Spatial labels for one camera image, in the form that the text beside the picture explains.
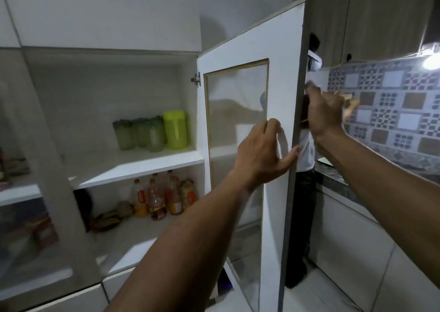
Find white cabinet shelf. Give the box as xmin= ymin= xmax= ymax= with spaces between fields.
xmin=68 ymin=146 xmax=205 ymax=191

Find person's left hand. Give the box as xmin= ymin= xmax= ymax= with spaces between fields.
xmin=236 ymin=118 xmax=304 ymax=193

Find small yellow condiment bottle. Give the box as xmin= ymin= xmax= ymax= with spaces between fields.
xmin=180 ymin=178 xmax=197 ymax=211

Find red food packet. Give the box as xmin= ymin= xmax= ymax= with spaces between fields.
xmin=30 ymin=215 xmax=60 ymax=251

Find red-label sauce bottle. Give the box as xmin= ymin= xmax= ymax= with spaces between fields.
xmin=148 ymin=174 xmax=168 ymax=222

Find bright wall lamp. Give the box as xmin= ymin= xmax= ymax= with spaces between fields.
xmin=417 ymin=41 xmax=440 ymax=72

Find green glass tumbler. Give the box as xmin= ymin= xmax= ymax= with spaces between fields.
xmin=112 ymin=119 xmax=135 ymax=151
xmin=147 ymin=115 xmax=168 ymax=153
xmin=132 ymin=118 xmax=150 ymax=148

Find yellow-green plastic container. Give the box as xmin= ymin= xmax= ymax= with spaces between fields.
xmin=162 ymin=110 xmax=189 ymax=150

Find brown food packets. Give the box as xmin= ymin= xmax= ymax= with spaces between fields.
xmin=90 ymin=210 xmax=121 ymax=233

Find person's left forearm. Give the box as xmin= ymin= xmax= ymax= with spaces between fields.
xmin=103 ymin=174 xmax=262 ymax=312

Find frosted glass cabinet door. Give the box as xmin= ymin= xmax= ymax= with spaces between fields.
xmin=0 ymin=47 xmax=104 ymax=305

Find white kitchen cabinet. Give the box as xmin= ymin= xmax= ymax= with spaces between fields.
xmin=0 ymin=0 xmax=311 ymax=312

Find white glass-panel cabinet door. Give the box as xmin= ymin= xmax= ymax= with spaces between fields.
xmin=197 ymin=0 xmax=312 ymax=312

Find yellow-label oil bottle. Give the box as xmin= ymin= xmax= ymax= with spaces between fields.
xmin=165 ymin=170 xmax=184 ymax=216

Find orange-label plastic bottle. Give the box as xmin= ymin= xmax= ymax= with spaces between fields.
xmin=130 ymin=179 xmax=149 ymax=218

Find person's right forearm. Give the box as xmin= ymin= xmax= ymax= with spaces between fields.
xmin=312 ymin=126 xmax=440 ymax=269

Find dark stone countertop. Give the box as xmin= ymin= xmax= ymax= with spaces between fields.
xmin=316 ymin=157 xmax=380 ymax=221

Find person's right hand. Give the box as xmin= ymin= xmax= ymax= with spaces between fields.
xmin=304 ymin=83 xmax=360 ymax=141

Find white base cabinet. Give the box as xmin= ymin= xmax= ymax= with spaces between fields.
xmin=307 ymin=181 xmax=440 ymax=312

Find wooden wall cabinet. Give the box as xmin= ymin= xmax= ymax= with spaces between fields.
xmin=302 ymin=0 xmax=440 ymax=69

